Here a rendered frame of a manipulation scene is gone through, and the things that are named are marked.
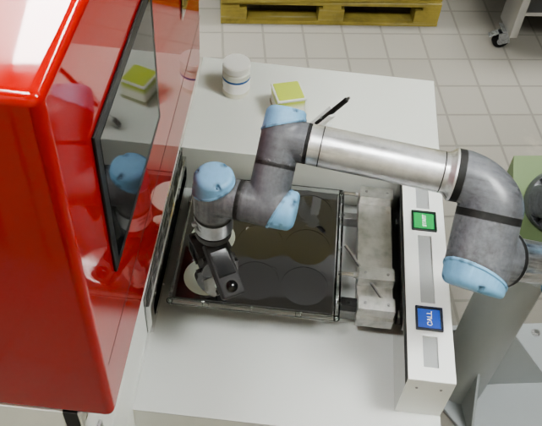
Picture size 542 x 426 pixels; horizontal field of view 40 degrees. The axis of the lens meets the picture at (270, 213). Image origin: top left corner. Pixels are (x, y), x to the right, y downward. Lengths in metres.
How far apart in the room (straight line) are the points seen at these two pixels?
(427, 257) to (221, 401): 0.54
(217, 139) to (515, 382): 1.38
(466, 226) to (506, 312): 0.82
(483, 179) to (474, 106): 2.27
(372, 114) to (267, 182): 0.67
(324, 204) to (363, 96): 0.35
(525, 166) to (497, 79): 1.92
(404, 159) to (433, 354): 0.42
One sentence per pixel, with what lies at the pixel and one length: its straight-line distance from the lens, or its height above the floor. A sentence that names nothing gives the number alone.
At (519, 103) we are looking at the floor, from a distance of 3.68.
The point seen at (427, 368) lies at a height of 0.96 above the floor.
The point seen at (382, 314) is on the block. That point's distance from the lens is 1.63.
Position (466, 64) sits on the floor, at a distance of 3.81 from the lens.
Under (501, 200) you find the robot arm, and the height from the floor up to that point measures 1.30.
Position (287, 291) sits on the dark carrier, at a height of 0.90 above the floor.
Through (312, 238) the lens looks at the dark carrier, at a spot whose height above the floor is 0.90.
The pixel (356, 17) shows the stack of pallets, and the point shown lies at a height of 0.02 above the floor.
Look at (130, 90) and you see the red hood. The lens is 0.95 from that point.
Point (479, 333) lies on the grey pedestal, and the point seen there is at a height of 0.42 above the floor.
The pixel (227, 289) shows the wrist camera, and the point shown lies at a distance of 1.44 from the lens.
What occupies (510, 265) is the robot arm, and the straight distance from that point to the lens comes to 1.37.
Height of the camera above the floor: 2.24
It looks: 50 degrees down
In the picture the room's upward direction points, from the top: 5 degrees clockwise
